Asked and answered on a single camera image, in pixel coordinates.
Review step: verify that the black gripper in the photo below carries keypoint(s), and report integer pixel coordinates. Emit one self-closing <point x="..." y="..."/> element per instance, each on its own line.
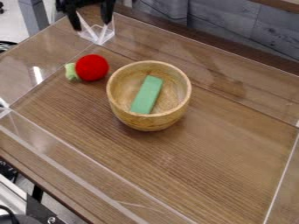
<point x="70" y="5"/>

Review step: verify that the red plush strawberry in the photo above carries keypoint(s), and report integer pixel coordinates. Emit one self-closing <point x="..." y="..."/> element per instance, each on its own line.
<point x="90" y="68"/>

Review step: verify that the wooden bowl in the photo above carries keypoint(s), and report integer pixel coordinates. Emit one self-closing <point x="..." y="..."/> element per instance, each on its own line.
<point x="171" y="104"/>

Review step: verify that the green rectangular block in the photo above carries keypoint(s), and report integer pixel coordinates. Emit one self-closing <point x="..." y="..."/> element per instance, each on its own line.
<point x="147" y="95"/>

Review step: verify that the clear acrylic tray walls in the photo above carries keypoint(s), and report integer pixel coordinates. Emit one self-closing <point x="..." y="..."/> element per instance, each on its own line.
<point x="223" y="167"/>

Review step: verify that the grey post upper left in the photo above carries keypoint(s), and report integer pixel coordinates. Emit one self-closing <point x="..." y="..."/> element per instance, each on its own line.
<point x="34" y="15"/>

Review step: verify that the black metal bracket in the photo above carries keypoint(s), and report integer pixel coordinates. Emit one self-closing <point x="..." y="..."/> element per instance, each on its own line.
<point x="36" y="210"/>

